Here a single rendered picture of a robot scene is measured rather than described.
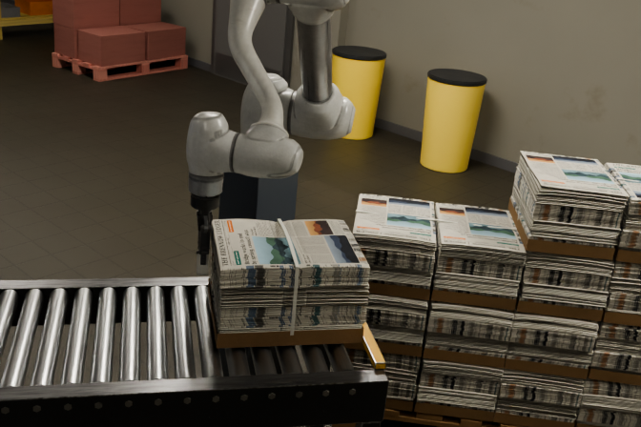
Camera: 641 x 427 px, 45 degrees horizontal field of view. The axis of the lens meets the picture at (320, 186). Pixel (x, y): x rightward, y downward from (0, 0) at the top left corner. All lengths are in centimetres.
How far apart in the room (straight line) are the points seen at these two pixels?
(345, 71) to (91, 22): 291
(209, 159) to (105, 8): 628
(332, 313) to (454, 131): 390
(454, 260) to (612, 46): 327
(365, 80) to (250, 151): 439
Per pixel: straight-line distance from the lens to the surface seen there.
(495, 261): 268
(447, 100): 571
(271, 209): 278
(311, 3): 221
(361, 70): 622
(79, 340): 204
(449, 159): 585
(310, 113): 259
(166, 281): 229
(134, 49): 796
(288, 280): 191
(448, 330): 278
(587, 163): 292
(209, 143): 193
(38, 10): 983
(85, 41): 789
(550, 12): 587
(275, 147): 190
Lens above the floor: 189
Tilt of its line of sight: 21 degrees down
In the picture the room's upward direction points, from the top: 5 degrees clockwise
